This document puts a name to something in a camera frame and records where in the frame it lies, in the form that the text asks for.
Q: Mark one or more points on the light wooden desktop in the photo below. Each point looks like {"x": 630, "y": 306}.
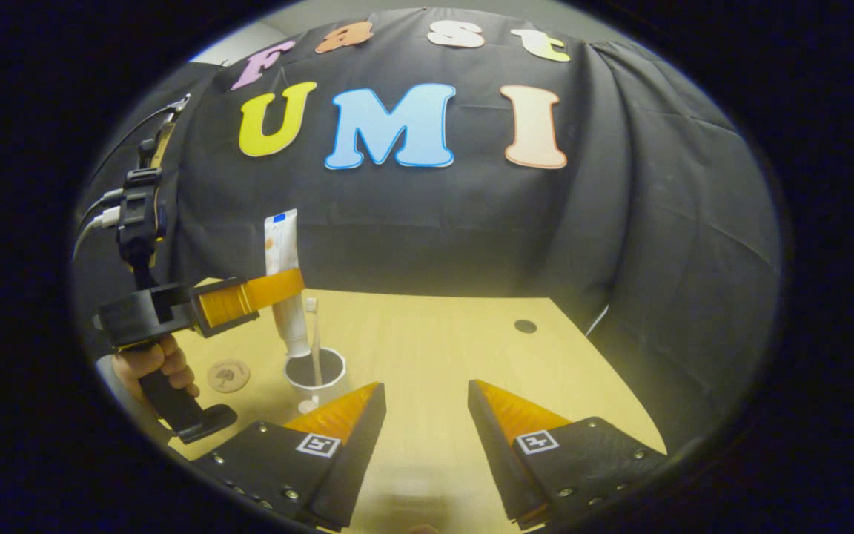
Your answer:
{"x": 427, "y": 348}

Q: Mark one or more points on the white toothpaste tube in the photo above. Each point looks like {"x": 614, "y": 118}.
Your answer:
{"x": 282, "y": 245}

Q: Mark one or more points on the round cork coaster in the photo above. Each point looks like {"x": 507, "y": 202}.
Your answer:
{"x": 228, "y": 376}

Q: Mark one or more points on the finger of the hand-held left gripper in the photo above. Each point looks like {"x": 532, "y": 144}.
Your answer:
{"x": 234, "y": 304}

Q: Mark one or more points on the black backdrop cloth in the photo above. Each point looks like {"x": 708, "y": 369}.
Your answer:
{"x": 471, "y": 237}

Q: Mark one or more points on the beige toothbrush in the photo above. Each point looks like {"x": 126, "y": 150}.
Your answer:
{"x": 315, "y": 341}

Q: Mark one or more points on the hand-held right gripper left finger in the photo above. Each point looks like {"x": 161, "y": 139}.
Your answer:
{"x": 353, "y": 452}

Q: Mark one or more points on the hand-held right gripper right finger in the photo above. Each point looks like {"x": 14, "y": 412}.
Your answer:
{"x": 494, "y": 452}

